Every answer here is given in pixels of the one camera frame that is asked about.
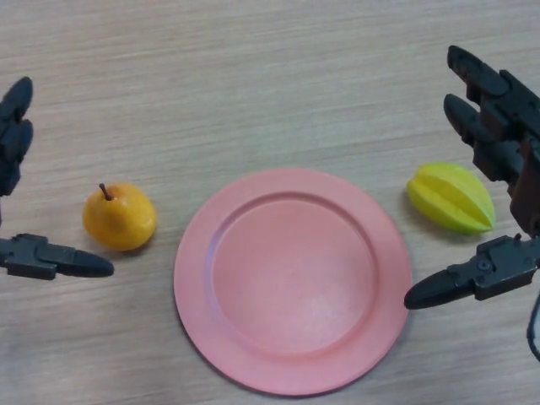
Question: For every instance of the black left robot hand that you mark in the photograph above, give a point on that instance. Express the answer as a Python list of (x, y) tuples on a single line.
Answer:
[(34, 257)]

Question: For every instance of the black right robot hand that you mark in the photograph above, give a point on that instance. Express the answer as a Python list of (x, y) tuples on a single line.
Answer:
[(502, 118)]

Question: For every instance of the yellow pear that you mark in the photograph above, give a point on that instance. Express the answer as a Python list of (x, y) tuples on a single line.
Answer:
[(118, 215)]

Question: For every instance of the pink round plate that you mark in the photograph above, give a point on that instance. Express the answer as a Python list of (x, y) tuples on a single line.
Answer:
[(291, 282)]

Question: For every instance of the yellow-green starfruit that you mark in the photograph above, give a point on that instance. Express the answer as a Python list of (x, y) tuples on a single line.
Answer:
[(451, 198)]

